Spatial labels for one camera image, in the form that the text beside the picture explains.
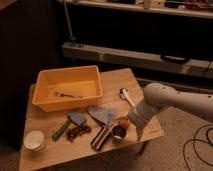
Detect green cucumber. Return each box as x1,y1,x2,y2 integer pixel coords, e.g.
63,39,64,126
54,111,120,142
52,119,71,141

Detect black handle on shelf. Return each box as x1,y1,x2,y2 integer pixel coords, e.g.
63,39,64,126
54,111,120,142
160,55,189,64

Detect yellow plastic tray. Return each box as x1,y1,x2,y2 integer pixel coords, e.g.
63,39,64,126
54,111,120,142
32,65,103,112

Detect wooden table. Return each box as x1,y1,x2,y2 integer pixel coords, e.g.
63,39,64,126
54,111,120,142
19,68,164,171

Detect black cables on floor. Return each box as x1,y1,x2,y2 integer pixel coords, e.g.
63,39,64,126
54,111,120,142
182,61,213,171

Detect grey cloth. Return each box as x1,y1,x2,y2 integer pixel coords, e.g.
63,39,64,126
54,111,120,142
87,106,118,125

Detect bunch of red grapes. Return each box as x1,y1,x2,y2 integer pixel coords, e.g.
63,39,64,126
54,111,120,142
66,125,91,142

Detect white handled utensil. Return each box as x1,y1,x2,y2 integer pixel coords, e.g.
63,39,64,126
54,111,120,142
120,88,135,107

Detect blue sponge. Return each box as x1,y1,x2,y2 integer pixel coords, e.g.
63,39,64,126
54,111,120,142
68,112,86,126

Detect white paper cup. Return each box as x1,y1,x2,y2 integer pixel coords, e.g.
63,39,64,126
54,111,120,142
23,130,46,151

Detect fork in tray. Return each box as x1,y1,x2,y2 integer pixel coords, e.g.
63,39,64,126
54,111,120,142
54,92,82,98

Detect upper shelf with clutter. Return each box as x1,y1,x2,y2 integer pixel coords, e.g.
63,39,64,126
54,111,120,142
56,0,213,19

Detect green plastic cup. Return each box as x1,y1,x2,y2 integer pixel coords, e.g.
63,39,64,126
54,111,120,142
112,135,125,144

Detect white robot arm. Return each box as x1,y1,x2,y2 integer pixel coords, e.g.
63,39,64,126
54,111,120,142
127,83,213,140

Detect grey metal shelf beam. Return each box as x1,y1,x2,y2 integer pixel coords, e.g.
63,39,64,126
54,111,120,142
62,42,213,79

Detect metal cup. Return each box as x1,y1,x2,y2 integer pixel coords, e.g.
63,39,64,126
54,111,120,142
112,125,126,138

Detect orange fruit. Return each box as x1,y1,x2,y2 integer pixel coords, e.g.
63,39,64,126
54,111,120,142
119,120,130,129

